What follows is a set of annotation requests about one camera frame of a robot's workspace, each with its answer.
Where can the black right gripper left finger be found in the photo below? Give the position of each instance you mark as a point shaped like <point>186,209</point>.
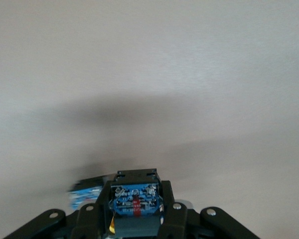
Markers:
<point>89,221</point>

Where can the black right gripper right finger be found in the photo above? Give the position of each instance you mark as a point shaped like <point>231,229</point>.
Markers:
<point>174,221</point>

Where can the large table cover sheet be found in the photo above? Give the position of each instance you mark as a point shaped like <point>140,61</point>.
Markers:
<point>149,74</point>

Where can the green push button switch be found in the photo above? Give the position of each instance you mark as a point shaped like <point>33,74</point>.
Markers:
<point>84,194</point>

